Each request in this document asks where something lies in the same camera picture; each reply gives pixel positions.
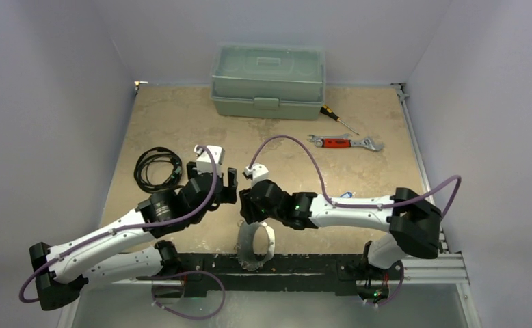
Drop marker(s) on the silver metal key holder plate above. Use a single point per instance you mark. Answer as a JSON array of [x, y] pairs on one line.
[[255, 245]]

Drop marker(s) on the black yellow screwdriver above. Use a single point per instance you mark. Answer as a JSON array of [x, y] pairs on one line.
[[326, 111]]

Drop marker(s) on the green plastic toolbox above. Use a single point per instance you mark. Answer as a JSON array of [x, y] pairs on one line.
[[268, 81]]

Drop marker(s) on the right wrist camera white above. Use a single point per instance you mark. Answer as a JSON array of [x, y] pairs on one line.
[[256, 173]]

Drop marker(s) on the silver open-end wrench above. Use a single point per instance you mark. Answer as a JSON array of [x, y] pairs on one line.
[[329, 136]]

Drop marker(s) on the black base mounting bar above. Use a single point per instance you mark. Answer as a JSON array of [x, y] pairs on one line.
[[340, 274]]

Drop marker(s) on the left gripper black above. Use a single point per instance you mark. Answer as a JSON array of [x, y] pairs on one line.
[[228, 194]]

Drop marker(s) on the red handled adjustable wrench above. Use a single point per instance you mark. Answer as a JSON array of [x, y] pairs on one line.
[[366, 143]]

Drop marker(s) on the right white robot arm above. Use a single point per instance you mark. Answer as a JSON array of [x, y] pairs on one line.
[[411, 223]]

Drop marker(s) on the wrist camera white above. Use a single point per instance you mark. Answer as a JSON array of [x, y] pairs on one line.
[[209, 159], [256, 173]]

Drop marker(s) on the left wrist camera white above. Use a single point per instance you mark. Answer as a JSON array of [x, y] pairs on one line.
[[209, 159]]

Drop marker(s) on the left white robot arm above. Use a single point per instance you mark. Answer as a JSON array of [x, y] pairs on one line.
[[61, 272]]

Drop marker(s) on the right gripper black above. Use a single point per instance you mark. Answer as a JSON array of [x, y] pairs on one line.
[[251, 201]]

